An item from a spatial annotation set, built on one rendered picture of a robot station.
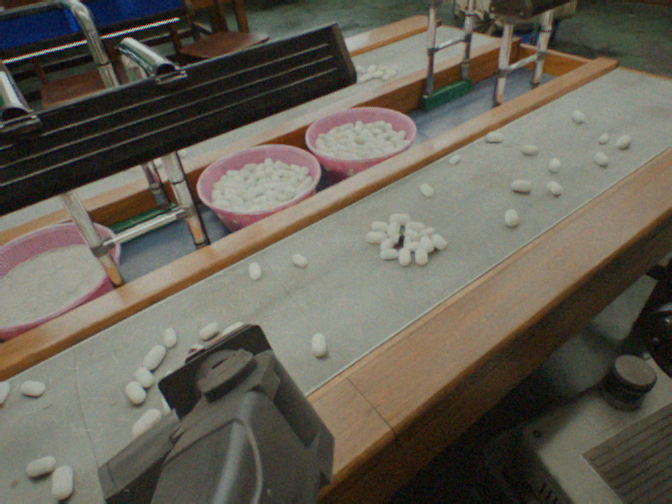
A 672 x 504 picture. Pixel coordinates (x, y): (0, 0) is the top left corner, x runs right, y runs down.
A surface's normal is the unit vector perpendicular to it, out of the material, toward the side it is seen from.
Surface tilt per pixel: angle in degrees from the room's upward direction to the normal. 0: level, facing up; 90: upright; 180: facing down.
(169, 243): 0
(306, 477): 65
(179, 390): 51
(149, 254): 0
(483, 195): 0
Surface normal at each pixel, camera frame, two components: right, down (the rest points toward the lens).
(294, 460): 0.83, -0.55
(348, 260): -0.08, -0.75
